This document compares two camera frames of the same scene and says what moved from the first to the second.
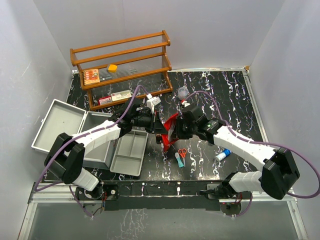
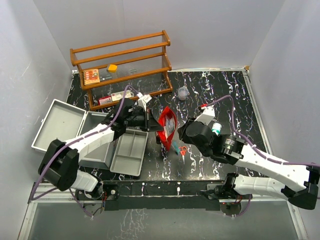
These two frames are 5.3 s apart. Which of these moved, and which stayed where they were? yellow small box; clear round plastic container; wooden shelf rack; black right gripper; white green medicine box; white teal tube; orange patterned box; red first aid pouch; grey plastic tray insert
Moved: white teal tube; red first aid pouch; black right gripper
Stayed: grey plastic tray insert; white green medicine box; wooden shelf rack; clear round plastic container; orange patterned box; yellow small box
